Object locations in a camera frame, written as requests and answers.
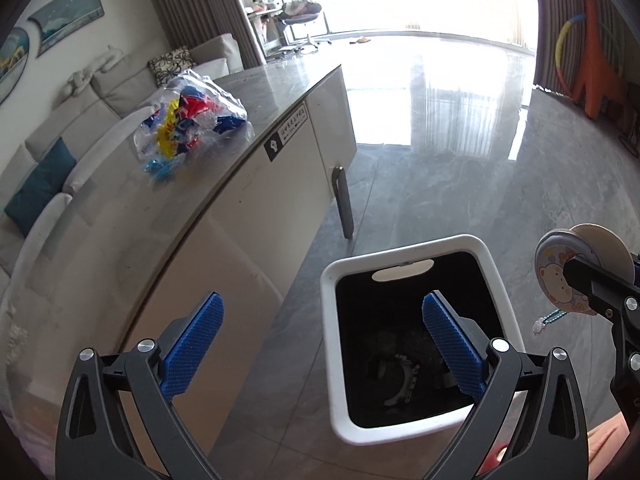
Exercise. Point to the round teal wall picture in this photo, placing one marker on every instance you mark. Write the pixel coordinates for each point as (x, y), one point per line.
(10, 65)

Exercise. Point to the brown pleated curtain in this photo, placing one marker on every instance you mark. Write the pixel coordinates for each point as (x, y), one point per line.
(555, 25)

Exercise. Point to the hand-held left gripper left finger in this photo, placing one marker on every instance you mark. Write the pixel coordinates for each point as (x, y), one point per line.
(195, 345)

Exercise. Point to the grey pleated curtain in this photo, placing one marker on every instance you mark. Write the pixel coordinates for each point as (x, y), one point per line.
(200, 5)

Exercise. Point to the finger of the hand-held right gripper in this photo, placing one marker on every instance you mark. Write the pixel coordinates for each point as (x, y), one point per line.
(600, 285)
(636, 270)

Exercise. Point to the white cluttered desk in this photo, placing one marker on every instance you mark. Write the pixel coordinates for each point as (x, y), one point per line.
(260, 10)

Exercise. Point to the white trash bin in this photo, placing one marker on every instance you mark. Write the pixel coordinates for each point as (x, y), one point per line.
(380, 320)

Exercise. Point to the teal landscape wall picture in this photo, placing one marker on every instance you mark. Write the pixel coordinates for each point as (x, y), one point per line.
(70, 12)

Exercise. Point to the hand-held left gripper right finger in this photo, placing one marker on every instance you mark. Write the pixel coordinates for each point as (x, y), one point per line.
(452, 345)

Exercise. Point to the grey swivel chair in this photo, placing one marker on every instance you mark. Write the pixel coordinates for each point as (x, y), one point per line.
(300, 12)

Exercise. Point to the grey fabric sofa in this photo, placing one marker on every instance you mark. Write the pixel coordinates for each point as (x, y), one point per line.
(115, 85)

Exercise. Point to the blue plastic wrapper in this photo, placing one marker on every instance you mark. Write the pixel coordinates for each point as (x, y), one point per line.
(160, 169)

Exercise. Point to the pair of slippers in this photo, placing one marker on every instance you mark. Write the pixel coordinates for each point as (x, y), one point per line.
(361, 40)

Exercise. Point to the multicoloured hula hoop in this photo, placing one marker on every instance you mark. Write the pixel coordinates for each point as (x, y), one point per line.
(560, 55)

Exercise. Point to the teal cushion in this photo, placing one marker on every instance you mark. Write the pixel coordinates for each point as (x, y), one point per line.
(40, 185)

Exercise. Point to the round cartoon tin with charm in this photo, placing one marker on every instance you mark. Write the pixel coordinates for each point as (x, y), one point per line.
(552, 280)

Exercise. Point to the black tape roll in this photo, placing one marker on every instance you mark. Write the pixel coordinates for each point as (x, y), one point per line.
(407, 382)

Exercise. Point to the beige table base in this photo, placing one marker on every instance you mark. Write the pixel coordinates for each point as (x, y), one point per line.
(280, 200)

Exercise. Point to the orange giraffe toy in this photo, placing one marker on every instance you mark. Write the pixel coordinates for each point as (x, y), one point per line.
(597, 70)

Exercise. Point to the colourful printed plastic bag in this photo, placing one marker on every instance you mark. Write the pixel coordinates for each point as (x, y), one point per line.
(190, 115)

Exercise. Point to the person's leg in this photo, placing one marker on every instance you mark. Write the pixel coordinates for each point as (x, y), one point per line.
(615, 450)

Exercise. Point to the black and white patterned cushion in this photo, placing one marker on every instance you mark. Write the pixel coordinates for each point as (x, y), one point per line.
(170, 64)

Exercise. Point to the grey plush toy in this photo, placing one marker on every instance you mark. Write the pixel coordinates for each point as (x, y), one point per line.
(82, 77)

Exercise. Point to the black and white label sticker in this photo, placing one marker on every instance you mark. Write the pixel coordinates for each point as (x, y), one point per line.
(285, 132)

